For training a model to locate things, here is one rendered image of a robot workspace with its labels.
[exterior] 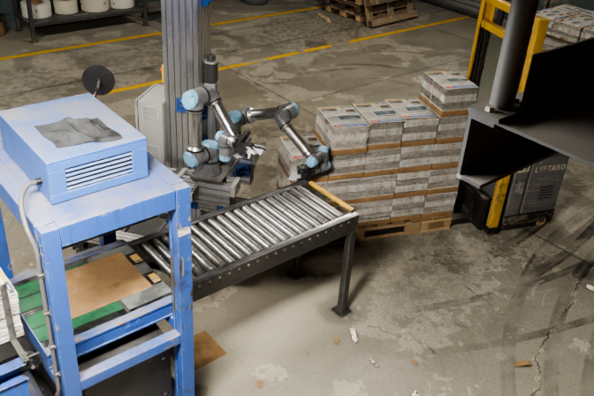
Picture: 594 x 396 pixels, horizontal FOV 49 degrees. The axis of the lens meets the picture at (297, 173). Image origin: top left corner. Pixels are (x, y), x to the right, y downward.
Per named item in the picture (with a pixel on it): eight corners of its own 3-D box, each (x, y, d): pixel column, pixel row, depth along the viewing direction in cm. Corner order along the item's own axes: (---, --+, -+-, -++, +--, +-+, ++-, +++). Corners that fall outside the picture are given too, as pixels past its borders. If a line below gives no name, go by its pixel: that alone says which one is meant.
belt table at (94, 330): (124, 251, 390) (123, 238, 385) (180, 312, 347) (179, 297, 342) (2, 295, 350) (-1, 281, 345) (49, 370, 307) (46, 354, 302)
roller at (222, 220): (221, 219, 418) (221, 212, 415) (265, 255, 387) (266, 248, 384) (214, 221, 415) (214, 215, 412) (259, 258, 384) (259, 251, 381)
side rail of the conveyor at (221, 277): (352, 226, 432) (354, 210, 426) (357, 230, 428) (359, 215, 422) (171, 304, 355) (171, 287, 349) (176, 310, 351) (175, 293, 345)
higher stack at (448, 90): (399, 209, 584) (421, 71, 521) (430, 205, 593) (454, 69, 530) (419, 233, 552) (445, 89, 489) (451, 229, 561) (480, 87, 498)
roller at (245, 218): (238, 213, 425) (238, 206, 423) (283, 248, 394) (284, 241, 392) (232, 215, 422) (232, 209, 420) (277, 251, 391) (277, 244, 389)
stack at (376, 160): (273, 224, 550) (277, 135, 509) (399, 209, 584) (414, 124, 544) (286, 252, 518) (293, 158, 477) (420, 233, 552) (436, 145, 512)
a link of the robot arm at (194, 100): (210, 164, 444) (209, 88, 418) (194, 171, 434) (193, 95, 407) (198, 158, 450) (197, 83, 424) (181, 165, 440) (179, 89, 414)
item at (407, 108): (384, 100, 525) (384, 99, 524) (415, 98, 533) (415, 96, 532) (403, 119, 494) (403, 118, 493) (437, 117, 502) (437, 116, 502)
